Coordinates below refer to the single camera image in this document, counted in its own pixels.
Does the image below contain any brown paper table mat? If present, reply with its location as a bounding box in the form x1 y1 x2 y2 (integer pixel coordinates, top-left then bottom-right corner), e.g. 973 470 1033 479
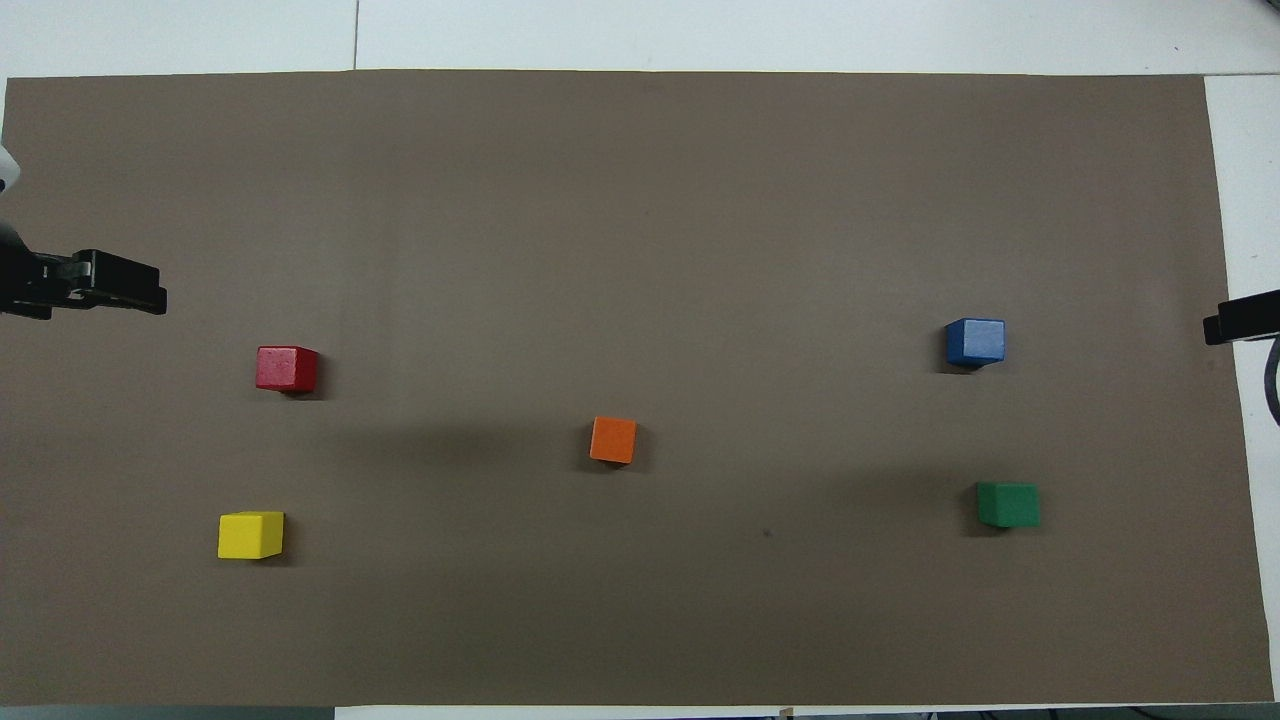
0 70 1276 709

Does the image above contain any green wooden block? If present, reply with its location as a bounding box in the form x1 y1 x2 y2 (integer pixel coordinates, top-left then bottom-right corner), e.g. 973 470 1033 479
976 481 1041 529

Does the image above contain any yellow wooden block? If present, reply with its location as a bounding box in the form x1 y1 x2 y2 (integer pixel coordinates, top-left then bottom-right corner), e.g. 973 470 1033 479
217 511 286 561

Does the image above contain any red wooden block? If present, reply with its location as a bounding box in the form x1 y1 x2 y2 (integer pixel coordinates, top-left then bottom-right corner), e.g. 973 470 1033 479
255 345 320 393

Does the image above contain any orange wooden block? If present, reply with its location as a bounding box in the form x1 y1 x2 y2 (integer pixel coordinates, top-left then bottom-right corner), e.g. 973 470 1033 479
589 416 638 465

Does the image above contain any blue wooden block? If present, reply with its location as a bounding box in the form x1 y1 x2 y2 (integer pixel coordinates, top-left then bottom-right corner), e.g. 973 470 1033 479
945 317 1007 367

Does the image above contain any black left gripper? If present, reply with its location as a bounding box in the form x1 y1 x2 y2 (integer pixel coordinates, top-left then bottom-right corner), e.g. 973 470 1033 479
0 248 169 321

